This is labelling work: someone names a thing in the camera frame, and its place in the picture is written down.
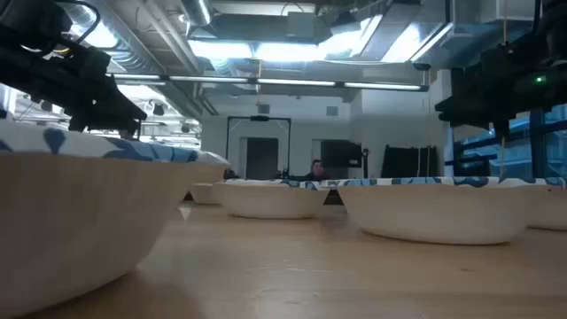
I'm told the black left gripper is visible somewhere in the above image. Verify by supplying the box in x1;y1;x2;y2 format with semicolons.
0;26;147;133

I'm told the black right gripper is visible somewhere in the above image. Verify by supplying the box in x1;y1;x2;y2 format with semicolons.
436;42;567;137

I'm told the black leaning panel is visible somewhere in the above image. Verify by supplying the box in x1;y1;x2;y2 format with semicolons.
380;144;440;179

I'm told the white ceiling unit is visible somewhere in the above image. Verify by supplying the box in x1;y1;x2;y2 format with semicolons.
480;0;537;23

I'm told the large blue patterned paper bowl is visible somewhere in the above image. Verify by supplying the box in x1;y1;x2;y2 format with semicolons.
0;118;231;319

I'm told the dark door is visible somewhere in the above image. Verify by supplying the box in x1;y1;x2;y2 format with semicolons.
245;137;279;181

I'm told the person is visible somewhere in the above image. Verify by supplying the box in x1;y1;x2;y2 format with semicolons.
302;159;332;182

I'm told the long ceiling light strip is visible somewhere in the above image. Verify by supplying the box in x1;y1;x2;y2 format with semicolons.
110;73;430;93

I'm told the black wire rack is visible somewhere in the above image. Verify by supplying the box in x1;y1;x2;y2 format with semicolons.
454;154;492;177

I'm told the hanging yellow cord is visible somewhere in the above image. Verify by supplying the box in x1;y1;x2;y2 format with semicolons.
498;0;509;179

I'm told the dark window frame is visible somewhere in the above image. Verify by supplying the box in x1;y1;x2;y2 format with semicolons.
445;104;567;179

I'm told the black cable loop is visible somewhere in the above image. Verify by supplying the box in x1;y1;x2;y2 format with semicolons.
57;0;102;45

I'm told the round silver duct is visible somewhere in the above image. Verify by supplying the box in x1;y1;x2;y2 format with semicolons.
179;0;214;27

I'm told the black wall screen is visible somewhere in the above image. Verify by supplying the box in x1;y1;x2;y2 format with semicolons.
320;139;363;168

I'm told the rectangular metal duct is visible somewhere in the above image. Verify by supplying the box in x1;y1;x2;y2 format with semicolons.
188;11;333;45

